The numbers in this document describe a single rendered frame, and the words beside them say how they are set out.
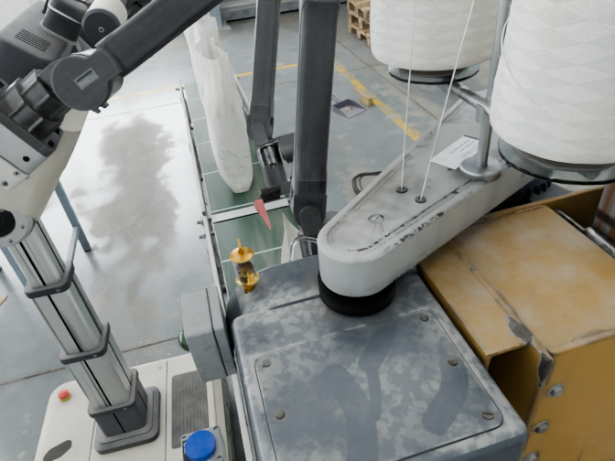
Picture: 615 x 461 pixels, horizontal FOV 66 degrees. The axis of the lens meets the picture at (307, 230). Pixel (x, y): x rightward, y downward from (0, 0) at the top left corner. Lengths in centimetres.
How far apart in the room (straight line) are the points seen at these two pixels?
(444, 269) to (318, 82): 35
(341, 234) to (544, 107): 23
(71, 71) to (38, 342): 211
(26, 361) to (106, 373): 114
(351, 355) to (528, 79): 30
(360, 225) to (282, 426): 22
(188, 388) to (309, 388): 144
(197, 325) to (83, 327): 93
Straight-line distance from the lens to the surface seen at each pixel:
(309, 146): 79
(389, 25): 62
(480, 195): 61
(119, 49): 78
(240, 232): 232
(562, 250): 67
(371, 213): 55
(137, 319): 262
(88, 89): 78
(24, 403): 254
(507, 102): 44
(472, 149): 69
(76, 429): 198
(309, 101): 78
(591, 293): 62
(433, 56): 61
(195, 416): 183
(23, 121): 83
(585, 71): 41
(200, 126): 351
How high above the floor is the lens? 173
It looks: 37 degrees down
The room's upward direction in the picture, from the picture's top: 7 degrees counter-clockwise
